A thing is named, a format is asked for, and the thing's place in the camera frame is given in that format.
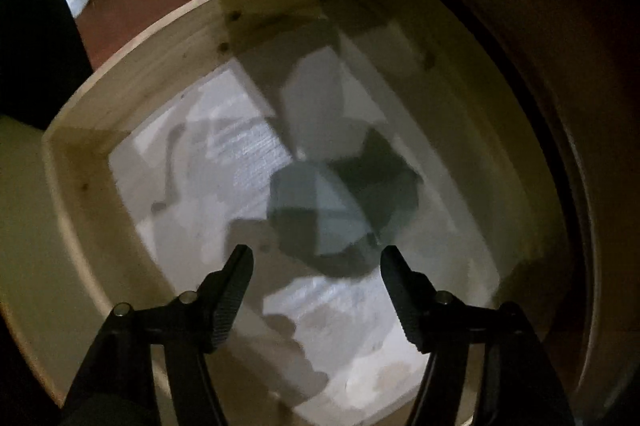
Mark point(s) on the wooden drawer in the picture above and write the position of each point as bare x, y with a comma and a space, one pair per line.
161, 164

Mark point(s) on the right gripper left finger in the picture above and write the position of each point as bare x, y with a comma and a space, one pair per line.
115, 383

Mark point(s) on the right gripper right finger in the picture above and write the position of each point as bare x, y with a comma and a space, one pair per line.
519, 385

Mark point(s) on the grey underwear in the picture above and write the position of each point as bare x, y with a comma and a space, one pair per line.
336, 216

